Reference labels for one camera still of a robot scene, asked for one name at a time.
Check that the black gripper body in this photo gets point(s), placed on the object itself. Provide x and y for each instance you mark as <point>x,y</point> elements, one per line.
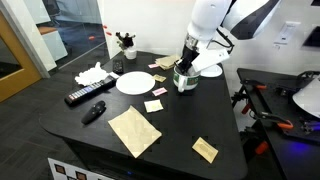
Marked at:
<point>188,56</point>

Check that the white mug with green band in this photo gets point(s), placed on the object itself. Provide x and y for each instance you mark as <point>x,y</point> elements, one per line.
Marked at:
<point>186,84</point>

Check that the folded brown paper napkin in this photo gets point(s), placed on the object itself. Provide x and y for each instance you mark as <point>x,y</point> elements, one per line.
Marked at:
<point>166,61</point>

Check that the pink sweetener packet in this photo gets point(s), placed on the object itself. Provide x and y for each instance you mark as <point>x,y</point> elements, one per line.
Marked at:
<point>153,65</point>
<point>159,91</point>

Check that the white round plate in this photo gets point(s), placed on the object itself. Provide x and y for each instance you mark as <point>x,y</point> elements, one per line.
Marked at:
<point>215,71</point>
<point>135,83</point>

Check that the pale yellow sticky note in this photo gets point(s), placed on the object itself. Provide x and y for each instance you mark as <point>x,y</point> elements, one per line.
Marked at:
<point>153,106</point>

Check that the white ribbed vase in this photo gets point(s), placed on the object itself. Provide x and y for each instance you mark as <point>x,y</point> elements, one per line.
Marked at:
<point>130,54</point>

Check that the short black remote control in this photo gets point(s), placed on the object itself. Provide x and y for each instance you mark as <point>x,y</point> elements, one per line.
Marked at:
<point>118,66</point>

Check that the small white paper slip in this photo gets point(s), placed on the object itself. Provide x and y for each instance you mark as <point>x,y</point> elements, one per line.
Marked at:
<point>114,75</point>

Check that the orange black bar clamp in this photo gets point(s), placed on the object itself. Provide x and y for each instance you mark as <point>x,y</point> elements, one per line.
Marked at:
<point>281,124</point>
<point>255,84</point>

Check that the large flat tan paper napkin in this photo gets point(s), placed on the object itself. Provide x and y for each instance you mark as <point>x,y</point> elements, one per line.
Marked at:
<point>135,131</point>

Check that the tan printed paper packet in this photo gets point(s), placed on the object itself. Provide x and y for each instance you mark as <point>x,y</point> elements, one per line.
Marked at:
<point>205,150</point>

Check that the crumpled white tissue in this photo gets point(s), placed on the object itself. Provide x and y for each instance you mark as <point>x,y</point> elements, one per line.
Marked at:
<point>90,76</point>

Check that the long black remote control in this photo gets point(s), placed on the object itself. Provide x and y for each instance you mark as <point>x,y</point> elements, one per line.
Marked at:
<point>88,90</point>

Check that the black presenter clicker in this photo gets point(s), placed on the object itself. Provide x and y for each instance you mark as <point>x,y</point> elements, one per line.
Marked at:
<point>94,112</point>

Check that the white cabinet with wooden top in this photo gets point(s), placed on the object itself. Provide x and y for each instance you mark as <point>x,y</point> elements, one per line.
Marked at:
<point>55,45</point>

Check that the black optical breadboard table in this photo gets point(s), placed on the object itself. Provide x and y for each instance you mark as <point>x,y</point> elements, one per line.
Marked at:
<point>293,160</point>

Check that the checkerboard calibration board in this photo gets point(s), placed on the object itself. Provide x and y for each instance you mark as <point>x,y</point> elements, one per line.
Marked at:
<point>56,165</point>

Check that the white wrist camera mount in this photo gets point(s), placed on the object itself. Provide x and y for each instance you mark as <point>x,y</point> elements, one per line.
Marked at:
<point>210,59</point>

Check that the white wall mounted device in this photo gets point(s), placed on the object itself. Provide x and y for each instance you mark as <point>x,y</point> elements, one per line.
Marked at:
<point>286,33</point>

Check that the black wall mounted screen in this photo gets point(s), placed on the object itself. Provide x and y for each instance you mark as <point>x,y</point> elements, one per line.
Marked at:
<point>313,38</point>

